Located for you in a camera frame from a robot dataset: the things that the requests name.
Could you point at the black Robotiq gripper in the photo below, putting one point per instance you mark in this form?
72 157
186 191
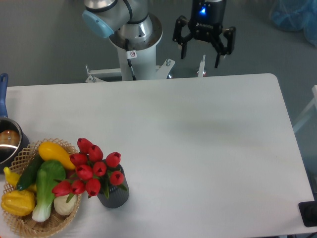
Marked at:
205 24

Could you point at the red tulip bouquet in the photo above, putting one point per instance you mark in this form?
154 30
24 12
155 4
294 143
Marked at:
93 174

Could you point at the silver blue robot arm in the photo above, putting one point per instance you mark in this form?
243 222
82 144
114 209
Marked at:
105 17

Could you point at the dark grey ribbed vase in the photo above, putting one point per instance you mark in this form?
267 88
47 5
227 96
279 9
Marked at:
113 196

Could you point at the blue plastic bag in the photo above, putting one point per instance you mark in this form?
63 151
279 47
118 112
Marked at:
295 16

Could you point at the yellow squash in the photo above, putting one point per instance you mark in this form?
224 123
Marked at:
52 151

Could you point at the black device at table edge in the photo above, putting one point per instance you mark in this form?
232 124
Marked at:
308 211

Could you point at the green bok choy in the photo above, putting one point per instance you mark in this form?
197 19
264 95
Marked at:
48 173

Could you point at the white garlic bulb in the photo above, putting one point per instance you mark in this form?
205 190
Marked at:
62 207

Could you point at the green cucumber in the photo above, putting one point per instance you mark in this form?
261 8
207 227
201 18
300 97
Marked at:
29 175

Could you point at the small yellow gourd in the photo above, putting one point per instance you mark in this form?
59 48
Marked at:
13 178

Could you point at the yellow bell pepper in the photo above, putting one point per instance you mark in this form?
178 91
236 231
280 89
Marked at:
18 203

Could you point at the woven wicker basket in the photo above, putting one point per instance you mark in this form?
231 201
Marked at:
26 227

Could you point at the white frame at right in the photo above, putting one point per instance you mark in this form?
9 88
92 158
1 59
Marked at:
307 112

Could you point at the blue handled saucepan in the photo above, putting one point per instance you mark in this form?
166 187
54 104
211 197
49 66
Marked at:
12 138

